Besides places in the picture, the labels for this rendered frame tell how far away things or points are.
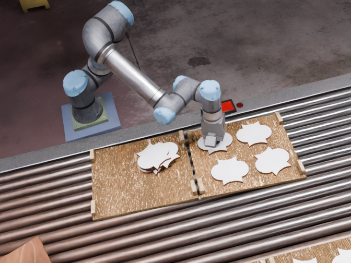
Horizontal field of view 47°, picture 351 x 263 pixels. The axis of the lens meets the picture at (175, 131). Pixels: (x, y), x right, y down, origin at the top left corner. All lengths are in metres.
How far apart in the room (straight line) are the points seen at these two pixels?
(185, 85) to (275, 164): 0.47
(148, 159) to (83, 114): 0.48
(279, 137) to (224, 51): 2.09
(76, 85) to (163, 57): 1.98
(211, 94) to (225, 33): 2.52
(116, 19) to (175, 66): 2.11
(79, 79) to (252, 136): 0.81
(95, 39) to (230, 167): 0.71
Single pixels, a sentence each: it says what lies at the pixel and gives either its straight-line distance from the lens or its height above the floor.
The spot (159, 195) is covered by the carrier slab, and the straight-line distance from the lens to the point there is 1.60.
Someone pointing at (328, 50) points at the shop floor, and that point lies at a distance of 3.78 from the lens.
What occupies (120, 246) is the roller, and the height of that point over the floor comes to 0.91.
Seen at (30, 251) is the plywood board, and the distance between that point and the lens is 1.51.
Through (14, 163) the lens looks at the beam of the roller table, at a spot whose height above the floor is 0.91.
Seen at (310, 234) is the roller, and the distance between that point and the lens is 1.53.
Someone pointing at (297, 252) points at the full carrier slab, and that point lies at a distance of 1.47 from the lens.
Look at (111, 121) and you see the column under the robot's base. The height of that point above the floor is 0.87.
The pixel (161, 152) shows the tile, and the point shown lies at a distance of 1.66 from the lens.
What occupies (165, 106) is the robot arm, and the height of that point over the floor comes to 1.23.
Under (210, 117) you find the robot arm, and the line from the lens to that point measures 1.56.
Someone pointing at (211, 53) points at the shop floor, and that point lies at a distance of 3.74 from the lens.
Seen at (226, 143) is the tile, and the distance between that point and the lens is 1.71.
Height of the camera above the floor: 2.25
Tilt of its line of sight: 47 degrees down
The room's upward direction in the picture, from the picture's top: 11 degrees counter-clockwise
